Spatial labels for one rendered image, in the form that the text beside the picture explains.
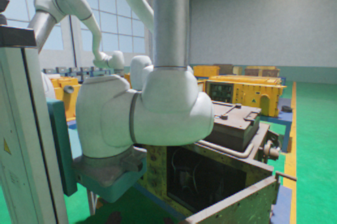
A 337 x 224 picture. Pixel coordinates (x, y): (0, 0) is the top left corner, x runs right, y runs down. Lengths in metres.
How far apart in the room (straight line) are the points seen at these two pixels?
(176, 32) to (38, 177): 0.51
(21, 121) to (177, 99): 0.36
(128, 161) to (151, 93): 0.22
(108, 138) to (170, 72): 0.24
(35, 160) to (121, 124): 0.23
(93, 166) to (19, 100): 0.24
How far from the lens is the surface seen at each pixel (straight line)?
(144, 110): 0.41
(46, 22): 1.21
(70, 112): 3.51
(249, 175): 0.95
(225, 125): 0.96
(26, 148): 0.53
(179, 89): 0.40
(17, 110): 0.50
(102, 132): 0.46
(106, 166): 0.52
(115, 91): 0.45
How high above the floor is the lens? 1.71
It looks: 13 degrees down
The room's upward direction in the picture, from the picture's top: straight up
